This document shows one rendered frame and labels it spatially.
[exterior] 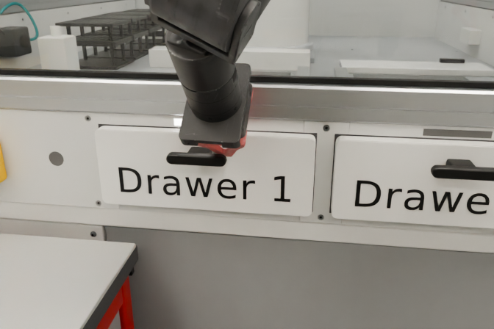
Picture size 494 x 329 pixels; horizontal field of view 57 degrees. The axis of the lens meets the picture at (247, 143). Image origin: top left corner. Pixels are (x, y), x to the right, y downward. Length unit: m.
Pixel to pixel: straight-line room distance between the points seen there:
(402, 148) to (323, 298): 0.27
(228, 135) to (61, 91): 0.27
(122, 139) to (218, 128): 0.18
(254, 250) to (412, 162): 0.26
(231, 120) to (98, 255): 0.29
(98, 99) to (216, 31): 0.32
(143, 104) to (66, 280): 0.24
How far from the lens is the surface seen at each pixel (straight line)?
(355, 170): 0.58
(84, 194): 0.70
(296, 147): 0.57
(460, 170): 0.57
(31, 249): 0.71
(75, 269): 0.65
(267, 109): 0.57
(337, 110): 0.57
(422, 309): 0.75
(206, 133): 0.47
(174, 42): 0.41
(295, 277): 0.70
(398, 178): 0.59
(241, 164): 0.59
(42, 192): 0.73
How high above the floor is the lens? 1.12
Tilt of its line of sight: 20 degrees down
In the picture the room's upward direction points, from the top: straight up
